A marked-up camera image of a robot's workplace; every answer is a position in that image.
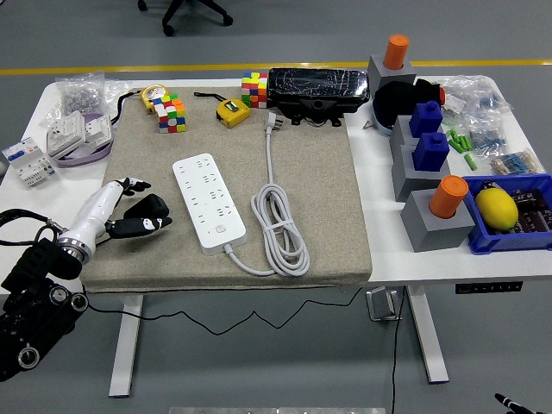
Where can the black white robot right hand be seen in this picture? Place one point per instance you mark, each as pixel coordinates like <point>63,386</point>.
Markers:
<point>508,402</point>

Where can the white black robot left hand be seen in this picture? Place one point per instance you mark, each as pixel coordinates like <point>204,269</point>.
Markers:
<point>97,207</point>

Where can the black plug adapter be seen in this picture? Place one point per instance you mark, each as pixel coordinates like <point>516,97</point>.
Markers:
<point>148,206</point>

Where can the white power strip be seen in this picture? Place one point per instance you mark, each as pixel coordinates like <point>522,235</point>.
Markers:
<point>207,202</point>

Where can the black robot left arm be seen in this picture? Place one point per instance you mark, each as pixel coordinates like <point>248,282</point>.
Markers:
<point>43,263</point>

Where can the white socket panel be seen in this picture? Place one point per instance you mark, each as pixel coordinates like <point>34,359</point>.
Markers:
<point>64,133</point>
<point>98,129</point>

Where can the white circuit breaker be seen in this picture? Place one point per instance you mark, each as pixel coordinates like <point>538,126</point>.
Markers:
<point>28,161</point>

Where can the white table leg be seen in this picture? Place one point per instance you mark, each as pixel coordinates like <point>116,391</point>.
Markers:
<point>125,345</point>
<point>427,340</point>

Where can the clear bag of screws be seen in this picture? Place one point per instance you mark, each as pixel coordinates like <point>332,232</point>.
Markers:
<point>82,97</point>

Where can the black table control panel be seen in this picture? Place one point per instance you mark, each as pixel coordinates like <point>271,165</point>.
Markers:
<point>489,287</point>

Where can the colourful puzzle cube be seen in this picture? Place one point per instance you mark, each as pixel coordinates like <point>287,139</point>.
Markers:
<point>170,114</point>
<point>255,89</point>

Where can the empty clear plastic bag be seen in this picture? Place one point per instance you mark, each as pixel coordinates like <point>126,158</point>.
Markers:
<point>115,88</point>

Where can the yellow tape measure clear face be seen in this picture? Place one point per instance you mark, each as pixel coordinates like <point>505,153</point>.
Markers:
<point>154,95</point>

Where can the blue plastic bin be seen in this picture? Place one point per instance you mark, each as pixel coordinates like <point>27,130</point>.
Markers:
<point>509,243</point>

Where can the silver metal hook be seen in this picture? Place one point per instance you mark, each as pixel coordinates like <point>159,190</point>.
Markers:
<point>379,304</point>

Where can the yellow tape measure black window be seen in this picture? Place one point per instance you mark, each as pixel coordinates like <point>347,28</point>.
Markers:
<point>233,114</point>

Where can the grey block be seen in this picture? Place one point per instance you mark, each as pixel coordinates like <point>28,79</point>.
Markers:
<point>435,230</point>
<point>390,75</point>
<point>407,177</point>
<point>401,133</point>

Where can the yellow lemon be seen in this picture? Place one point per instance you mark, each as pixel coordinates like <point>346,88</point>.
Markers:
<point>496,208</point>

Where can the orange cylinder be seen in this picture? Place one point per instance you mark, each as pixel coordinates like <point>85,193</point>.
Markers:
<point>397,52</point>
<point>448,196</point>

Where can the grey-brown mat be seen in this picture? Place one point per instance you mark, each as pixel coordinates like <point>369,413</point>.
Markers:
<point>310,172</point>

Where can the black office chair base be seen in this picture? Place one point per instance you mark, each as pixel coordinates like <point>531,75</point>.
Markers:
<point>194,13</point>

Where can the bag of tan resistors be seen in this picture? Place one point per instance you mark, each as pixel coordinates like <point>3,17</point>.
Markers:
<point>517,164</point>

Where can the green cylinder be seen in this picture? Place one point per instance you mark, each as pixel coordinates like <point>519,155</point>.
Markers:
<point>457,146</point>
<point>470,162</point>
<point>451,136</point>
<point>467,143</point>

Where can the black wrapped box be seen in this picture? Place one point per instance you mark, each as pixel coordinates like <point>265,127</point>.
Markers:
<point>318,86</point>

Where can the blue block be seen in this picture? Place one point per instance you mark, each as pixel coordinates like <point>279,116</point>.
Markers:
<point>426,118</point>
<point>431,152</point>

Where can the bag of blue resistors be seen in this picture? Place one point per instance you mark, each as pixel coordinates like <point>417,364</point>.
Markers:
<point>487,139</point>

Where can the small metal screws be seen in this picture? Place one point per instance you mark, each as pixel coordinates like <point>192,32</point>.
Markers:
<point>367,125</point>

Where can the white round base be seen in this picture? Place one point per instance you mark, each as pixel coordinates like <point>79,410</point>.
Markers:
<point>383,126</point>

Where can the large clear parts bag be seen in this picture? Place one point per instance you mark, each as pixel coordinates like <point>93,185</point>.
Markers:
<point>474,97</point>

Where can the red knob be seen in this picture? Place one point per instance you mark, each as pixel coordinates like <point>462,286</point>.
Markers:
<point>442,95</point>

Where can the black cloth cap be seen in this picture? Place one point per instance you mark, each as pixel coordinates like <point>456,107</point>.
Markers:
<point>399,101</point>

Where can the black plastic bracket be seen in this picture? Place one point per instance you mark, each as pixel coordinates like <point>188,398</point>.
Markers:
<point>312,110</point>

